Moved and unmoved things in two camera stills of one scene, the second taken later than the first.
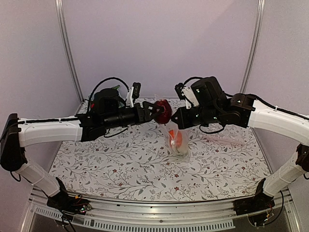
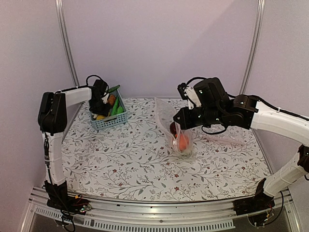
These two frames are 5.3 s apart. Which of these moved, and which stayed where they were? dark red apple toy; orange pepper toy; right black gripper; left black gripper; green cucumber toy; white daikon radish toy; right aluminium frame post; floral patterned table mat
Moved: dark red apple toy; white daikon radish toy; orange pepper toy; left black gripper
Stayed: floral patterned table mat; right black gripper; green cucumber toy; right aluminium frame post
